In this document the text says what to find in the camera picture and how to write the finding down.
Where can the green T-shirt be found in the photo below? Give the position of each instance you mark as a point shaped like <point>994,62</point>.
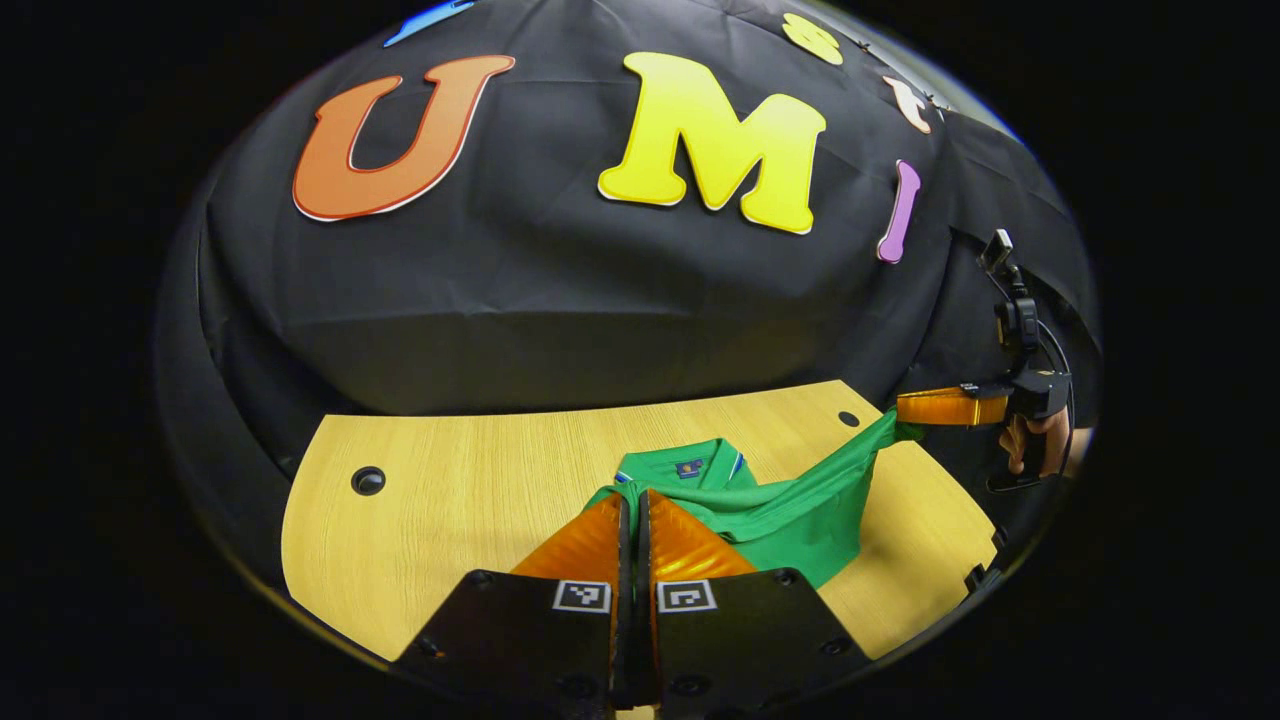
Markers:
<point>800,510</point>

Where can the black backdrop cloth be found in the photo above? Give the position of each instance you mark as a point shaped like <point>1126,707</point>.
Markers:
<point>560,300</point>

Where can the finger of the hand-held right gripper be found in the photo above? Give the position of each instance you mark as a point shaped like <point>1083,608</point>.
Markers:
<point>950,408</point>

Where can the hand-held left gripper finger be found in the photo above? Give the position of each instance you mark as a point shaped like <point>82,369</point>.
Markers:
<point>625,560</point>
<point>645,560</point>

